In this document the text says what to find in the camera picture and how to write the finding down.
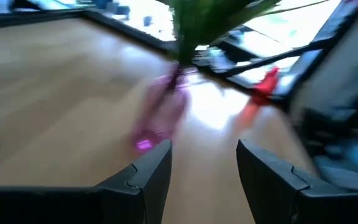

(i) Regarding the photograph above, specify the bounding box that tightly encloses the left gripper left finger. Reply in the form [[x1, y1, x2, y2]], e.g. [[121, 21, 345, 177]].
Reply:
[[96, 139, 173, 224]]

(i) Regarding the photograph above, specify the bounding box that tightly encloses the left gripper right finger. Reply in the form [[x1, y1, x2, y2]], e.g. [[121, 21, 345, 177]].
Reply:
[[236, 139, 319, 224]]

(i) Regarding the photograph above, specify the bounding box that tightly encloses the red glass vase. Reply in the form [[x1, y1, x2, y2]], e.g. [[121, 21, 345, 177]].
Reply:
[[233, 65, 281, 128]]

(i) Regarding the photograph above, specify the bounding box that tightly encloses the pink ribbed glass vase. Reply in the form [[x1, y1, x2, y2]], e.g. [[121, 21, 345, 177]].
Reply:
[[131, 62, 189, 153]]

